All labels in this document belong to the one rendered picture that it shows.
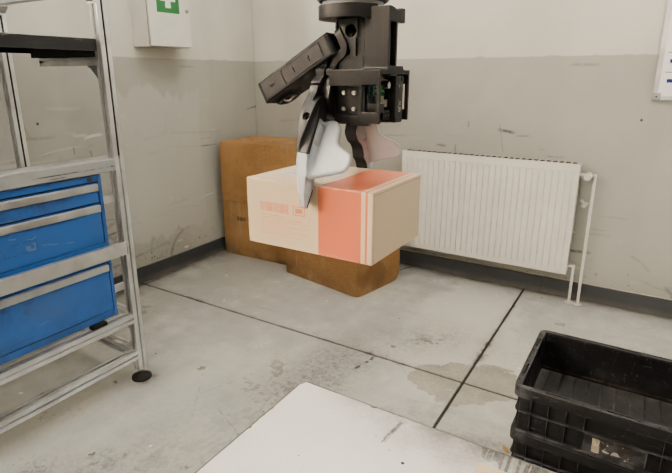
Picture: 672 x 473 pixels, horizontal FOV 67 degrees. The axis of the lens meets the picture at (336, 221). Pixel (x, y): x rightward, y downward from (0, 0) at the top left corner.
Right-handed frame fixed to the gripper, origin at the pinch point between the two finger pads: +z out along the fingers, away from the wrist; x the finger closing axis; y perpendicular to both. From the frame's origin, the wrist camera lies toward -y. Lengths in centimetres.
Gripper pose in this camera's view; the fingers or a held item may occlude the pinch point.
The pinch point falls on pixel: (334, 194)
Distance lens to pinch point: 59.1
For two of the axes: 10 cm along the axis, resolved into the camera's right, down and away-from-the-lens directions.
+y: 8.5, 1.5, -5.0
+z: -0.1, 9.6, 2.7
